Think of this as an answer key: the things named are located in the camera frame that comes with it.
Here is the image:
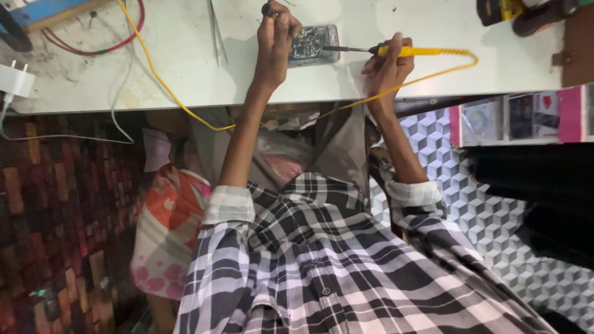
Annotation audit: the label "person's left hand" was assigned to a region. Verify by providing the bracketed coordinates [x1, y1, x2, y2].
[253, 0, 303, 90]

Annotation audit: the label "person's right hand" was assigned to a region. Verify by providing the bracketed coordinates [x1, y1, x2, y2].
[361, 32, 415, 105]

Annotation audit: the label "yellow soldering iron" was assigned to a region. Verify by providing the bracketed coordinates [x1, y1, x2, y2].
[322, 45, 470, 58]

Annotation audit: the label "opened phone with circuit board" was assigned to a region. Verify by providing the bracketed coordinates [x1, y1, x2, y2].
[287, 24, 341, 68]

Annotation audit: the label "metal tweezers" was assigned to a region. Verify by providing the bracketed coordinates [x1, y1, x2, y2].
[207, 0, 228, 67]

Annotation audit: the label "grey plastic bag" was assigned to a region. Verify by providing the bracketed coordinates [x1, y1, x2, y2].
[189, 103, 370, 198]

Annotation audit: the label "yellow and black tool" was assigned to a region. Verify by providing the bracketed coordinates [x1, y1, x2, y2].
[476, 0, 528, 27]

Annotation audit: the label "clear plastic bag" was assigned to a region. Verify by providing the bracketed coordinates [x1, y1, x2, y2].
[251, 127, 322, 184]

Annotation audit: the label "shelf of phone accessories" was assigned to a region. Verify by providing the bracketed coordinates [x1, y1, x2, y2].
[448, 83, 594, 148]

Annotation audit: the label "dark brown tool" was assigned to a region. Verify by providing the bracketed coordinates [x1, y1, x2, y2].
[512, 0, 582, 38]

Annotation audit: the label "black white plaid shirt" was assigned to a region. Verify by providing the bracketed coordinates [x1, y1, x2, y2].
[174, 172, 558, 334]

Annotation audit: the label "floral orange pink bag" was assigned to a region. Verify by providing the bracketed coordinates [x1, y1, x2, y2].
[129, 164, 213, 302]

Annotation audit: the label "blue box on wooden board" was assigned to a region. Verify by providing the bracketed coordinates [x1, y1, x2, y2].
[0, 0, 113, 34]

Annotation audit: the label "black round object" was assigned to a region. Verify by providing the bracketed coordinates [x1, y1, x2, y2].
[0, 4, 34, 53]

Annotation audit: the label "white charger plug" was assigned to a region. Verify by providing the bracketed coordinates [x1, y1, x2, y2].
[0, 60, 37, 105]

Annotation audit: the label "yellow soldering iron cable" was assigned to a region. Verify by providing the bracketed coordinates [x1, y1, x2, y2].
[116, 0, 480, 132]

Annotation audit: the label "red cable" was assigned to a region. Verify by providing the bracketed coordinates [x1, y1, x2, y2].
[41, 0, 146, 58]

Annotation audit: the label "white cable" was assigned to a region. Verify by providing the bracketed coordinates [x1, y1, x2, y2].
[0, 28, 137, 145]

